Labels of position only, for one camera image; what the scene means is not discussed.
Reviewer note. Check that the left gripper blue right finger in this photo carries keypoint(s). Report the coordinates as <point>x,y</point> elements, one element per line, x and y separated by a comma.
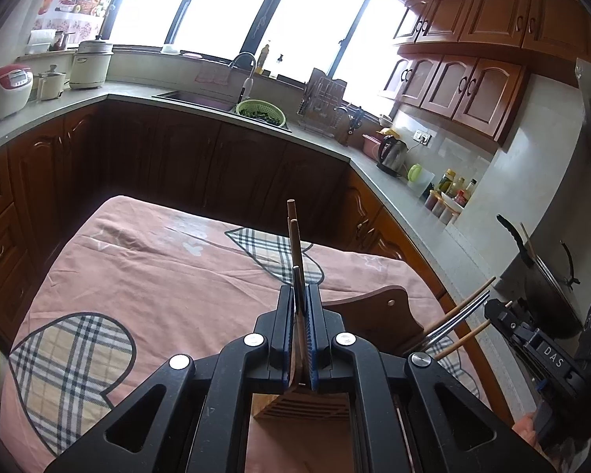
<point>327,369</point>

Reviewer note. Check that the red white rice cooker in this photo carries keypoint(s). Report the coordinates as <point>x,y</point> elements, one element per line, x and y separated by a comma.
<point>16,82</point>

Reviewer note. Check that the white electric cooker pot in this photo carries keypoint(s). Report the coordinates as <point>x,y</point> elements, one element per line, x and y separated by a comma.
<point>90,64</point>

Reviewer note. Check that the upright chopsticks in holder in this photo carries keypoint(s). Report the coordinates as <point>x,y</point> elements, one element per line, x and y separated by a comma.
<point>295,242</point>

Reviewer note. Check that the dark wooden chopstick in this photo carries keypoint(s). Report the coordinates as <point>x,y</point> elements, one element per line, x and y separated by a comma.
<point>301,371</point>

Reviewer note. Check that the dish drying rack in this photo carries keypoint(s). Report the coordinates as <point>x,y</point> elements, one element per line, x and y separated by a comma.
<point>324,111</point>

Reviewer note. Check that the lower wooden counter cabinets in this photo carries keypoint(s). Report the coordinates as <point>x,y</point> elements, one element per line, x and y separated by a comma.
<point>54,175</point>

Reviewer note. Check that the upper wooden wall cabinets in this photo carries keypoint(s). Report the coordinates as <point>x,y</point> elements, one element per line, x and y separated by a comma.
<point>469,61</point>

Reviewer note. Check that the pink tablecloth with plaid hearts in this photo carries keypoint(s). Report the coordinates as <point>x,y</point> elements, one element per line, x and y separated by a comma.
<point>138,283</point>

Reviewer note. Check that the spice jar set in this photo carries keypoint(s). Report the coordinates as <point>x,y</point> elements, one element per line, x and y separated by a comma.
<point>448,198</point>

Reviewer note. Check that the black wok with handle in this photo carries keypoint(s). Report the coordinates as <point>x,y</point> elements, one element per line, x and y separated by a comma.
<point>546,299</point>

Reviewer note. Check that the green colander bowl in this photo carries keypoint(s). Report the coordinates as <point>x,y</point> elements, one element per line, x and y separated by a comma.
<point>262,111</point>

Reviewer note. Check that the wooden utensil holder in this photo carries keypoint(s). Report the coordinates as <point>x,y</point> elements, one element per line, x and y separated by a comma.
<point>375,324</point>

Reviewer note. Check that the steel electric kettle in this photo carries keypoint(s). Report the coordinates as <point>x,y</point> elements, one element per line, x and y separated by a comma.
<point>391,155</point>

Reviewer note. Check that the dark chopsticks pair in holder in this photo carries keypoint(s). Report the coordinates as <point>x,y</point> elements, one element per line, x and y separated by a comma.
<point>450,321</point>

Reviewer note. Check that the person's right hand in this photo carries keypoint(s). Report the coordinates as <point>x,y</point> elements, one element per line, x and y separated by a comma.
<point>525,429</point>

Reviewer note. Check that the small white lidded pot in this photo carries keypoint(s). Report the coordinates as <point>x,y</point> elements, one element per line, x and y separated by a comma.
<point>50,84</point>

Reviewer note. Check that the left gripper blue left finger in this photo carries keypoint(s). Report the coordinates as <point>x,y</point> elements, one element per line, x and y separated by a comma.
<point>273,372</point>

